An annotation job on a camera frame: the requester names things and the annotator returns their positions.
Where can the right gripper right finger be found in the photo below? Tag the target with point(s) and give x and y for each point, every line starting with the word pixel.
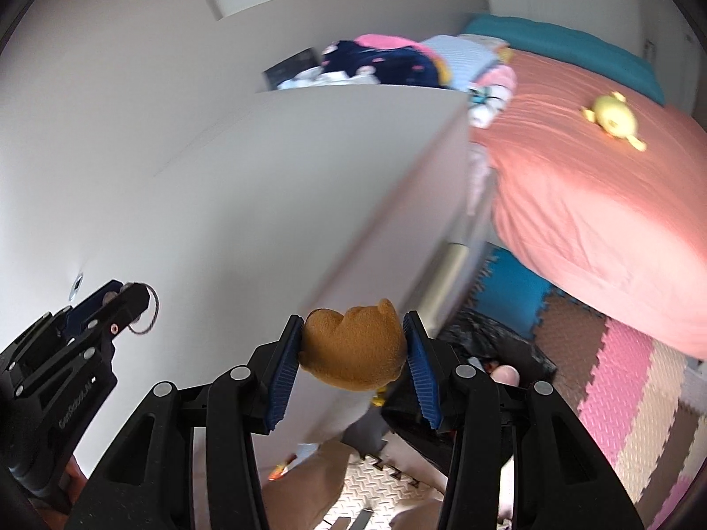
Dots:
pixel 562 480

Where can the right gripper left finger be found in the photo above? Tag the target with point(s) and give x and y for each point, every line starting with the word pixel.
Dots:
pixel 145 478

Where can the brown plush bear piece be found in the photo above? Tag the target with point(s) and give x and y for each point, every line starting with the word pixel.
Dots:
pixel 362 349

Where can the pink bed sheet mattress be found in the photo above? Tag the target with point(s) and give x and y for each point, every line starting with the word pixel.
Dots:
pixel 622 230

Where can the light blue folded blanket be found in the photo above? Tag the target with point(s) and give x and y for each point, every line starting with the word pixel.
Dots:
pixel 468 56

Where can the black picture frame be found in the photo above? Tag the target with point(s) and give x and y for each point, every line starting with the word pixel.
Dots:
pixel 290 67

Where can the teal pillow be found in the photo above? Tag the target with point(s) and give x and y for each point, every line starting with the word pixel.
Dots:
pixel 572 47

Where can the colourful foam floor mat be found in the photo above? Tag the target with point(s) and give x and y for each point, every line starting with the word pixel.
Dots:
pixel 643 402

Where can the navy patterned clothing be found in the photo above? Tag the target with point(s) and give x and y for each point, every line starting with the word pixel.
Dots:
pixel 397 66

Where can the yellow plush duck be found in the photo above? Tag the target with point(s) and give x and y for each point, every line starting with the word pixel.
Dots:
pixel 612 113

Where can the metal desk grommet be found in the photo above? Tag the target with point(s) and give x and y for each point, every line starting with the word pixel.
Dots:
pixel 75 287

